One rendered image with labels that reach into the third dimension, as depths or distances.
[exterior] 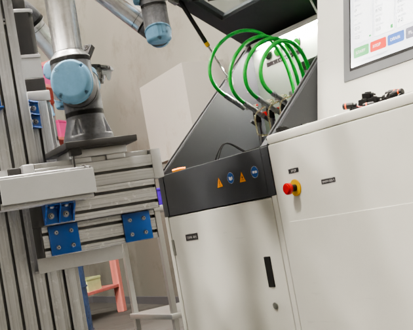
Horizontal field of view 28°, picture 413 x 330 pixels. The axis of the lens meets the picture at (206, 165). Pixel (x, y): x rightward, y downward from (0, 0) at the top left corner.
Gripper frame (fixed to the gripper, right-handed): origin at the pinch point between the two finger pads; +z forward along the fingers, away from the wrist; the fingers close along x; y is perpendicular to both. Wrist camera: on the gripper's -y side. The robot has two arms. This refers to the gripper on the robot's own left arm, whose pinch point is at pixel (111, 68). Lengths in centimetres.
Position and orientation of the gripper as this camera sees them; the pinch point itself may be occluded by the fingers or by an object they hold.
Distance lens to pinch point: 353.1
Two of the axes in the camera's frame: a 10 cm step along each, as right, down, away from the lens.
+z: 6.1, -0.5, 7.9
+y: 0.7, 10.0, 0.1
